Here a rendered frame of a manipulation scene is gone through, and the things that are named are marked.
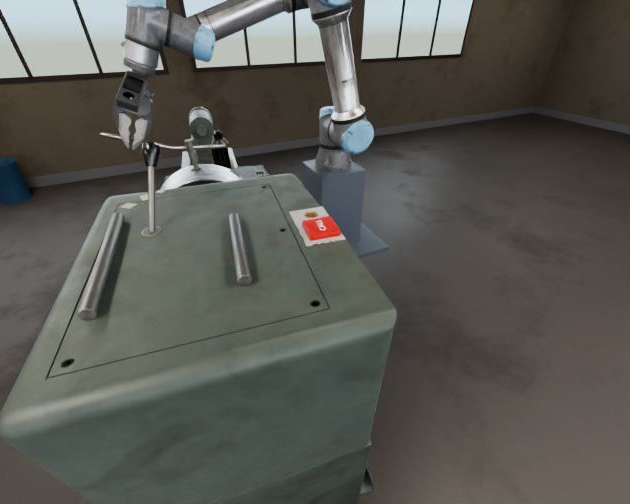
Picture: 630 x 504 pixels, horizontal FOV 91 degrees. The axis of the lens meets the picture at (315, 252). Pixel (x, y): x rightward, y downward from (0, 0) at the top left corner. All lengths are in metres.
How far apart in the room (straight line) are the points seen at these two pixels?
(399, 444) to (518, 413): 0.64
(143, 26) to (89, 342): 0.71
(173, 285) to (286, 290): 0.18
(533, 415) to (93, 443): 1.89
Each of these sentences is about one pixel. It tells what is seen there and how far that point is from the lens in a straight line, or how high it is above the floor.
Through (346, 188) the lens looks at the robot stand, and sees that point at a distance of 1.30.
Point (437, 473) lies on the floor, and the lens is 1.74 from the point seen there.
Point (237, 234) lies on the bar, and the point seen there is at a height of 1.28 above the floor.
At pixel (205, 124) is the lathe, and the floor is 1.11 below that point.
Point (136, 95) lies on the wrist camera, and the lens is 0.92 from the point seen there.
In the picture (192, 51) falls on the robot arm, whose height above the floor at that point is 1.53.
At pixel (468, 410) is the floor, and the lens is 1.92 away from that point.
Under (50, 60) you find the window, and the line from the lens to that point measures 4.68.
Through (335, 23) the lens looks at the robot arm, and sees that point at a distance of 1.05.
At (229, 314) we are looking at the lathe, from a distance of 0.45.
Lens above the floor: 1.58
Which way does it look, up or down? 37 degrees down
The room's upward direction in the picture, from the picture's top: straight up
